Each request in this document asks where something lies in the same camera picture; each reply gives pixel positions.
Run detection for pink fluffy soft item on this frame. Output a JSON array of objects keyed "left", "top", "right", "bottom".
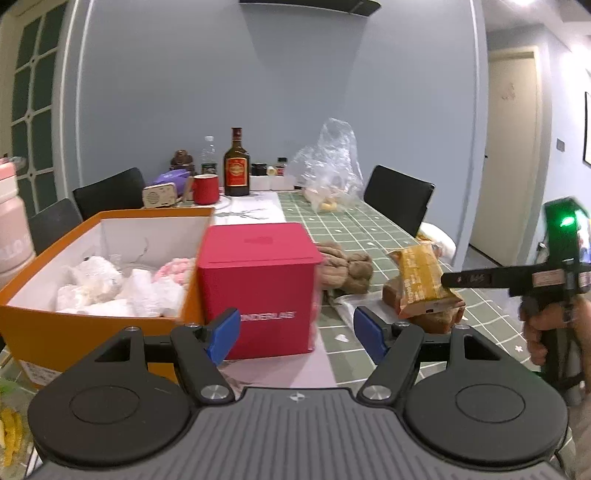
[{"left": 153, "top": 257, "right": 197, "bottom": 282}]

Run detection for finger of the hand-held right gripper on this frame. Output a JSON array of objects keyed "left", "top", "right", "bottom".
[{"left": 441, "top": 268, "right": 514, "bottom": 292}]

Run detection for yellow object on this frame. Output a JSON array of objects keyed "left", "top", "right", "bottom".
[{"left": 0, "top": 405, "right": 25, "bottom": 463}]

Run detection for white bag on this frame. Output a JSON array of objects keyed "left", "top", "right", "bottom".
[{"left": 417, "top": 222, "right": 456, "bottom": 267}]

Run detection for purple bag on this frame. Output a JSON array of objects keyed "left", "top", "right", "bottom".
[{"left": 156, "top": 168, "right": 194, "bottom": 190}]

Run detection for person's right hand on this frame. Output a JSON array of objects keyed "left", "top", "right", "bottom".
[{"left": 519, "top": 295, "right": 591, "bottom": 370}]

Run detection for black wall shelf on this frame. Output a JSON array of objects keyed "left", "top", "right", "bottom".
[{"left": 239, "top": 0, "right": 382, "bottom": 17}]

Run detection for bread loaf in clear bag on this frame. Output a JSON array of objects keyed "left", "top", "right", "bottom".
[{"left": 333, "top": 281, "right": 467, "bottom": 334}]

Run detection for white fluffy plush toy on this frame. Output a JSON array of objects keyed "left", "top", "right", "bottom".
[{"left": 70, "top": 256, "right": 125, "bottom": 304}]

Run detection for red square box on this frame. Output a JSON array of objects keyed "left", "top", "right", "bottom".
[{"left": 196, "top": 222, "right": 324, "bottom": 360}]

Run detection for red cup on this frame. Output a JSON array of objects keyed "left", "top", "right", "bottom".
[{"left": 187, "top": 174, "right": 221, "bottom": 206}]

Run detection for green checked tablecloth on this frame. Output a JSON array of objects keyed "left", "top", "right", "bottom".
[{"left": 276, "top": 191, "right": 551, "bottom": 394}]

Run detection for white container row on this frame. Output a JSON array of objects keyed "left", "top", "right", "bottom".
[{"left": 249, "top": 175, "right": 297, "bottom": 191}]

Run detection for pink water bottle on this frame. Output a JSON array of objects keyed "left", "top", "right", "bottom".
[{"left": 0, "top": 156, "right": 37, "bottom": 289}]

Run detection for cream door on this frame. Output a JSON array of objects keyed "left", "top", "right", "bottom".
[{"left": 470, "top": 45, "right": 544, "bottom": 267}]

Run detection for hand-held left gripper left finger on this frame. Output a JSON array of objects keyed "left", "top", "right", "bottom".
[{"left": 95, "top": 308, "right": 242, "bottom": 407}]

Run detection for framed wall picture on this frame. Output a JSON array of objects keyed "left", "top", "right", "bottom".
[{"left": 582, "top": 91, "right": 591, "bottom": 168}]

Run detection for dark liquor bottle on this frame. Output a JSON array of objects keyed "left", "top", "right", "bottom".
[{"left": 223, "top": 127, "right": 251, "bottom": 198}]

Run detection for glass pane door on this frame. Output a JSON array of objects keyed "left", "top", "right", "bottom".
[{"left": 0, "top": 0, "right": 71, "bottom": 217}]

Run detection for brown plush toy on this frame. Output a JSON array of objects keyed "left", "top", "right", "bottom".
[{"left": 316, "top": 240, "right": 375, "bottom": 295}]

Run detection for clear plastic bag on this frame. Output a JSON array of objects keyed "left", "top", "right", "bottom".
[{"left": 286, "top": 118, "right": 366, "bottom": 214}]

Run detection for white soft cloth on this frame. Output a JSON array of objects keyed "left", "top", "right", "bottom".
[
  {"left": 55, "top": 285, "right": 89, "bottom": 313},
  {"left": 151, "top": 277, "right": 191, "bottom": 319},
  {"left": 122, "top": 268, "right": 156, "bottom": 317}
]

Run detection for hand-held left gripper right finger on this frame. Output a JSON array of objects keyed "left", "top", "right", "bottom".
[{"left": 353, "top": 305, "right": 502, "bottom": 407}]

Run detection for orange cardboard box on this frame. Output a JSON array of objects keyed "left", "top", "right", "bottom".
[{"left": 0, "top": 207, "right": 217, "bottom": 385}]

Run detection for orange bread packet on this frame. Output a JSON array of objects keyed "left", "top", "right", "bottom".
[{"left": 387, "top": 243, "right": 467, "bottom": 320}]

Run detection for clear plastic bottle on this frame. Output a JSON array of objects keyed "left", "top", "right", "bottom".
[{"left": 200, "top": 136, "right": 219, "bottom": 176}]

